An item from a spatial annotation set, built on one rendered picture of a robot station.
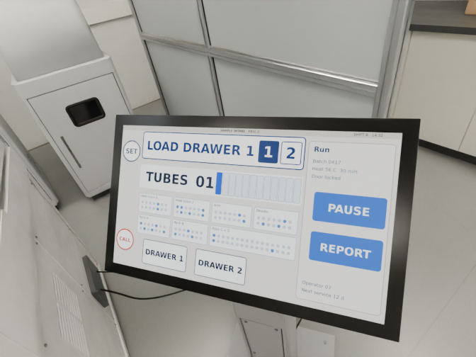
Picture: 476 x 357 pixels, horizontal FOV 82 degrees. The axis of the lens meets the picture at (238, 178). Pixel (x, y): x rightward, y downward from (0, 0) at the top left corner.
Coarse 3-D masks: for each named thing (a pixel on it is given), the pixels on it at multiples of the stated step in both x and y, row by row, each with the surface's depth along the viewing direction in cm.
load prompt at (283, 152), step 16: (144, 144) 52; (160, 144) 50; (176, 144) 49; (192, 144) 48; (208, 144) 47; (224, 144) 46; (240, 144) 46; (256, 144) 45; (272, 144) 44; (288, 144) 43; (304, 144) 42; (176, 160) 49; (192, 160) 48; (208, 160) 47; (224, 160) 46; (240, 160) 45; (256, 160) 45; (272, 160) 44; (288, 160) 43; (304, 160) 42
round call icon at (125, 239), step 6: (120, 228) 53; (126, 228) 53; (120, 234) 53; (126, 234) 53; (132, 234) 52; (120, 240) 53; (126, 240) 53; (132, 240) 52; (120, 246) 53; (126, 246) 53; (132, 246) 52
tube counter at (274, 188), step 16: (208, 176) 47; (224, 176) 46; (240, 176) 45; (256, 176) 45; (272, 176) 44; (288, 176) 43; (208, 192) 47; (224, 192) 46; (240, 192) 45; (256, 192) 45; (272, 192) 44; (288, 192) 43
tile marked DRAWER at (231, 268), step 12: (204, 252) 47; (216, 252) 47; (204, 264) 47; (216, 264) 47; (228, 264) 46; (240, 264) 45; (204, 276) 47; (216, 276) 47; (228, 276) 46; (240, 276) 45
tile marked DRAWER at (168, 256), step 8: (144, 240) 51; (152, 240) 51; (144, 248) 51; (152, 248) 51; (160, 248) 50; (168, 248) 50; (176, 248) 49; (184, 248) 49; (144, 256) 51; (152, 256) 51; (160, 256) 50; (168, 256) 50; (176, 256) 49; (184, 256) 49; (152, 264) 51; (160, 264) 50; (168, 264) 50; (176, 264) 49; (184, 264) 49; (184, 272) 49
